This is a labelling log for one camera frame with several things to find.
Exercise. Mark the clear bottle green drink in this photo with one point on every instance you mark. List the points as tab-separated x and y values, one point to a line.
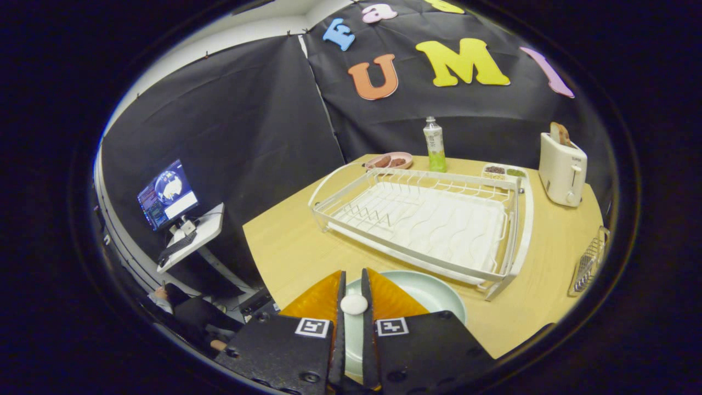
435	145

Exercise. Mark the computer monitor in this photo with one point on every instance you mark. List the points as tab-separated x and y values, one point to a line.
164	195

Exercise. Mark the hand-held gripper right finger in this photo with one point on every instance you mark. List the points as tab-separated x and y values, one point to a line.
368	351

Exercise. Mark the black keyboard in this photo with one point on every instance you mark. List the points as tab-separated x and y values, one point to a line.
178	248

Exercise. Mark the cream toaster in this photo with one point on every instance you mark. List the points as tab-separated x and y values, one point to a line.
559	170

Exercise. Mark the white monitor stand desk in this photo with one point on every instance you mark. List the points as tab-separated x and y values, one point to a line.
211	225

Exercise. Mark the pale pink spoon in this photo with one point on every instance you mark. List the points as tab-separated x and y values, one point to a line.
354	304

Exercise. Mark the person's dark clothed body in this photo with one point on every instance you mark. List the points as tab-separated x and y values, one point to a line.
197	315

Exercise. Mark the pink plate with food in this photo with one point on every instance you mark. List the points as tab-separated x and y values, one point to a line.
408	160

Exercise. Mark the brown bread slice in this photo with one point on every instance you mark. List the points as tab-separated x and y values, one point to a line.
559	134

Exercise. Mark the pale green plate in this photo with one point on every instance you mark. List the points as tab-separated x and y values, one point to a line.
433	296

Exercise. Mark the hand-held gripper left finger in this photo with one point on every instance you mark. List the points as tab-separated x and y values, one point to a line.
339	351

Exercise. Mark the small white divided dish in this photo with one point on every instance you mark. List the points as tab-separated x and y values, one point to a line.
502	176

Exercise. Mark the black box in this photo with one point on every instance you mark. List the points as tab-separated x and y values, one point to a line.
258	304

